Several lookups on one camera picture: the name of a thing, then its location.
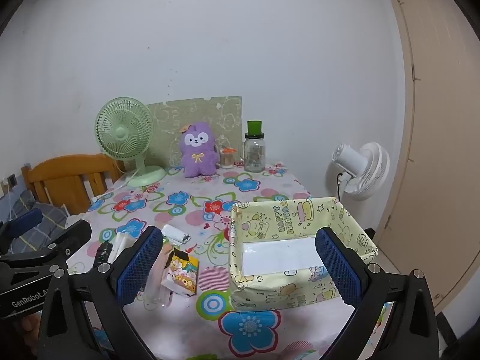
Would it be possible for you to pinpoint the white cloth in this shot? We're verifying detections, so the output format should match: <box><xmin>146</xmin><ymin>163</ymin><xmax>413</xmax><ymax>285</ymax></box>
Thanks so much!
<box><xmin>112</xmin><ymin>230</ymin><xmax>140</xmax><ymax>261</ymax></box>

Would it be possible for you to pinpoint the pink packet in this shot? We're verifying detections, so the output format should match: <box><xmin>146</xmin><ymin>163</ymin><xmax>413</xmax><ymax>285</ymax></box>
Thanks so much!
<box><xmin>143</xmin><ymin>245</ymin><xmax>174</xmax><ymax>308</ymax></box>

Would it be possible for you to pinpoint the purple plush toy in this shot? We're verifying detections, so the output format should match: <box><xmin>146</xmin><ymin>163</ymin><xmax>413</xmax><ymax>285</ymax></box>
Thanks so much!
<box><xmin>178</xmin><ymin>121</ymin><xmax>220</xmax><ymax>178</ymax></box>

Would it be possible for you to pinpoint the green printed board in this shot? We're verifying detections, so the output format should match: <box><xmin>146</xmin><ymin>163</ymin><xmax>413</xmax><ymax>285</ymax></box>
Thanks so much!
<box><xmin>145</xmin><ymin>96</ymin><xmax>243</xmax><ymax>169</ymax></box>

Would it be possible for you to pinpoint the white fan cable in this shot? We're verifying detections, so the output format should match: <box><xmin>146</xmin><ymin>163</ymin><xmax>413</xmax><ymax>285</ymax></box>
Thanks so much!
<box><xmin>89</xmin><ymin>159</ymin><xmax>141</xmax><ymax>201</ymax></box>

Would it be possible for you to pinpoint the grey plaid pillow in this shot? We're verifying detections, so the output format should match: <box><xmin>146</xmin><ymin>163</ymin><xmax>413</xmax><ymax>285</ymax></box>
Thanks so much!
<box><xmin>7</xmin><ymin>189</ymin><xmax>70</xmax><ymax>252</ymax></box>

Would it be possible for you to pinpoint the wooden bed headboard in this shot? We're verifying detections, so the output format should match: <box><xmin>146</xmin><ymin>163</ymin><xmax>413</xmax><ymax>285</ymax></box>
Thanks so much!
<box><xmin>20</xmin><ymin>154</ymin><xmax>126</xmax><ymax>216</ymax></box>

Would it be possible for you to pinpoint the person's left hand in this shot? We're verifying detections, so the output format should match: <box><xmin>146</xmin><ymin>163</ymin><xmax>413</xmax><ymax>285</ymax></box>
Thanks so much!
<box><xmin>17</xmin><ymin>312</ymin><xmax>43</xmax><ymax>346</ymax></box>

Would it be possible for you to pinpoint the floral tablecloth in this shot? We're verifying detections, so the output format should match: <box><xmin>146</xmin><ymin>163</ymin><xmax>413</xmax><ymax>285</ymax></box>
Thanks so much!
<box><xmin>64</xmin><ymin>161</ymin><xmax>391</xmax><ymax>360</ymax></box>

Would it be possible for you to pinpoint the glass jar with green lid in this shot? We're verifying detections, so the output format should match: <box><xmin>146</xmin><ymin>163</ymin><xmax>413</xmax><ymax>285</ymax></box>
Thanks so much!
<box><xmin>240</xmin><ymin>120</ymin><xmax>268</xmax><ymax>172</ymax></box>

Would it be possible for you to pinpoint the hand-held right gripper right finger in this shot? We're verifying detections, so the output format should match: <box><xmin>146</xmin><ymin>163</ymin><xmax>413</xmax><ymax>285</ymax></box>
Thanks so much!
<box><xmin>315</xmin><ymin>227</ymin><xmax>439</xmax><ymax>360</ymax></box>

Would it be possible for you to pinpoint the beige door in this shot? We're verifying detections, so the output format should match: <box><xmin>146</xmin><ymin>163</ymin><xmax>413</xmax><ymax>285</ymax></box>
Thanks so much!
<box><xmin>380</xmin><ymin>0</ymin><xmax>480</xmax><ymax>319</ymax></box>

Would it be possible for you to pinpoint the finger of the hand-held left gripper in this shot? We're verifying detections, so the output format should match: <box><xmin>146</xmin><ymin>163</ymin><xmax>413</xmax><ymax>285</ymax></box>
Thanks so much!
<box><xmin>0</xmin><ymin>219</ymin><xmax>92</xmax><ymax>271</ymax></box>
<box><xmin>0</xmin><ymin>209</ymin><xmax>44</xmax><ymax>250</ymax></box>

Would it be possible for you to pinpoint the yellow printed storage box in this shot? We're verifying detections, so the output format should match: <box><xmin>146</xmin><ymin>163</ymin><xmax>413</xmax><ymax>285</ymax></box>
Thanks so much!
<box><xmin>229</xmin><ymin>196</ymin><xmax>379</xmax><ymax>310</ymax></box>

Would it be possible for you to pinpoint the cotton swab container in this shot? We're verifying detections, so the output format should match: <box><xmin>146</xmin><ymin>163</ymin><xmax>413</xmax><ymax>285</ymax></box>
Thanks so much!
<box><xmin>220</xmin><ymin>146</ymin><xmax>236</xmax><ymax>169</ymax></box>

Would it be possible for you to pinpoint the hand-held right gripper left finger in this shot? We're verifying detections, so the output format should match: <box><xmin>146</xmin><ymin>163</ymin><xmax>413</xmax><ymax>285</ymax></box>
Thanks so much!
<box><xmin>37</xmin><ymin>226</ymin><xmax>164</xmax><ymax>360</ymax></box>

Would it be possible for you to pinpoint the green desk fan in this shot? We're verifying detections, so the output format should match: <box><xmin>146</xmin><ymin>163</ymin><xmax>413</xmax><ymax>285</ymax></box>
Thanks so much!
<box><xmin>94</xmin><ymin>97</ymin><xmax>166</xmax><ymax>187</ymax></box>

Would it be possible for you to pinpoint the white standing fan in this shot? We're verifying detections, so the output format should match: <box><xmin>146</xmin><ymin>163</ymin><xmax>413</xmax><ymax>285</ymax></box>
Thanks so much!
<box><xmin>324</xmin><ymin>142</ymin><xmax>391</xmax><ymax>201</ymax></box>

